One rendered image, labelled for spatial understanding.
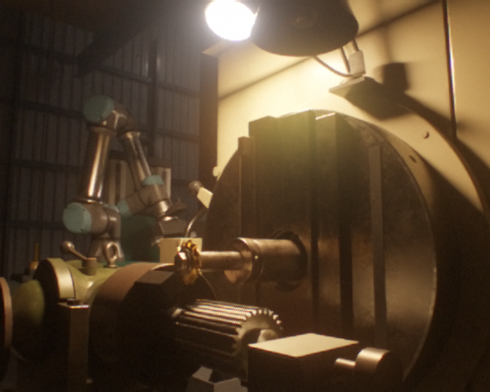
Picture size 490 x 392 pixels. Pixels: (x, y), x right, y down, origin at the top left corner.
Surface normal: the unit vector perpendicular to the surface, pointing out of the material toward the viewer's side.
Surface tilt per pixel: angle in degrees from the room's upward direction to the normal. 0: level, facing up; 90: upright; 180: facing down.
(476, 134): 90
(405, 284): 90
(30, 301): 64
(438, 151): 90
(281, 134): 90
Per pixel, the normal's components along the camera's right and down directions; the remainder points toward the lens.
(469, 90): -0.76, -0.08
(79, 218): -0.34, 0.01
